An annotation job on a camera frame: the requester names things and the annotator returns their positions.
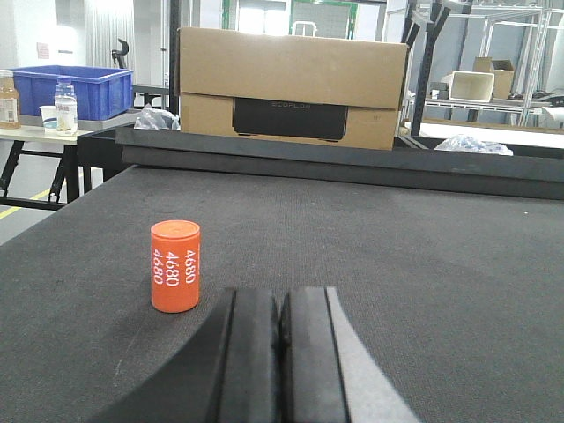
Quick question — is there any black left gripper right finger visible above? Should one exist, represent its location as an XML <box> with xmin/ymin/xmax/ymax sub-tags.
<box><xmin>281</xmin><ymin>287</ymin><xmax>419</xmax><ymax>422</ymax></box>

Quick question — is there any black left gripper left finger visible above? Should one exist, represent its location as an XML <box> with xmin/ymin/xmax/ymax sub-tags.
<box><xmin>90</xmin><ymin>287</ymin><xmax>281</xmax><ymax>423</ymax></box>

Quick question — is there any black foam board stack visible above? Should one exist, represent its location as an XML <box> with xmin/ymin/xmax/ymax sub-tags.
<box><xmin>115</xmin><ymin>128</ymin><xmax>563</xmax><ymax>200</ymax></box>

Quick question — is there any crumpled plastic bag left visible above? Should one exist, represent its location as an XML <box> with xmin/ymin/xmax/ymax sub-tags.
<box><xmin>134</xmin><ymin>104</ymin><xmax>181</xmax><ymax>130</ymax></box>

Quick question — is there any crumpled plastic bag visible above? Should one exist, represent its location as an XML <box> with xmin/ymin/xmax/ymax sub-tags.
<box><xmin>134</xmin><ymin>104</ymin><xmax>181</xmax><ymax>130</ymax></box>
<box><xmin>434</xmin><ymin>134</ymin><xmax>514</xmax><ymax>156</ymax></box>

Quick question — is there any crumpled plastic bag right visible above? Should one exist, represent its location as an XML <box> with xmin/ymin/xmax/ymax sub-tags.
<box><xmin>434</xmin><ymin>134</ymin><xmax>514</xmax><ymax>156</ymax></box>

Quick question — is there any large cardboard box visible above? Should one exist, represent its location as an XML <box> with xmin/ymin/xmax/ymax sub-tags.
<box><xmin>178</xmin><ymin>27</ymin><xmax>408</xmax><ymax>150</ymax></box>

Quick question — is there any white folding table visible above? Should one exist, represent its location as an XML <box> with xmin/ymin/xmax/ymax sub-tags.
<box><xmin>0</xmin><ymin>109</ymin><xmax>145</xmax><ymax>212</ymax></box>

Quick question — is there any blue plastic crate on table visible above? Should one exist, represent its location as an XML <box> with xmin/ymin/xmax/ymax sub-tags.
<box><xmin>13</xmin><ymin>65</ymin><xmax>133</xmax><ymax>121</ymax></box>

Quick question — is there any white open box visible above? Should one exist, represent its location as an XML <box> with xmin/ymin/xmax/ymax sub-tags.
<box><xmin>441</xmin><ymin>70</ymin><xmax>494</xmax><ymax>102</ymax></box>

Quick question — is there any white paper cup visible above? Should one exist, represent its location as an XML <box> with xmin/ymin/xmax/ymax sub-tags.
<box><xmin>40</xmin><ymin>105</ymin><xmax>57</xmax><ymax>132</ymax></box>

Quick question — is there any clear water bottle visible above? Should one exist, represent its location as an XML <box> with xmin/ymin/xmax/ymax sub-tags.
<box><xmin>54</xmin><ymin>76</ymin><xmax>78</xmax><ymax>136</ymax></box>

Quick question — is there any metal shelving rack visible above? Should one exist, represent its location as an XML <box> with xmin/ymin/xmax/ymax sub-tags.
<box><xmin>387</xmin><ymin>0</ymin><xmax>564</xmax><ymax>129</ymax></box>

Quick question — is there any black office chair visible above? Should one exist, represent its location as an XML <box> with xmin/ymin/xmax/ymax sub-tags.
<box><xmin>111</xmin><ymin>38</ymin><xmax>130</xmax><ymax>70</ymax></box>

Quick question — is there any small cardboard box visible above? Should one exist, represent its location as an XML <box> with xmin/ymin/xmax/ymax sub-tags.
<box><xmin>473</xmin><ymin>56</ymin><xmax>515</xmax><ymax>100</ymax></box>

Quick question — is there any brown drink bottle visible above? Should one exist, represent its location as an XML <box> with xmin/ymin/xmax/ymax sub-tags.
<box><xmin>1</xmin><ymin>70</ymin><xmax>21</xmax><ymax>130</ymax></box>

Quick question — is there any black upright post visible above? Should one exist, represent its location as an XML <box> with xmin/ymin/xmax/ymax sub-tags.
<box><xmin>401</xmin><ymin>1</ymin><xmax>451</xmax><ymax>136</ymax></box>

